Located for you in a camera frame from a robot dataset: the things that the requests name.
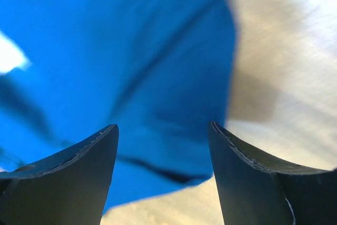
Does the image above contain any blue t shirt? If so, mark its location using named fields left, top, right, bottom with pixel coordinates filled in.
left=1, top=0, right=236, bottom=209

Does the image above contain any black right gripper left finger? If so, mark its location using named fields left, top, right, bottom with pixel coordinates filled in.
left=1, top=125, right=119, bottom=225

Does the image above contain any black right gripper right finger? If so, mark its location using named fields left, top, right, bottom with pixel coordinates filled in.
left=209, top=122, right=336, bottom=225

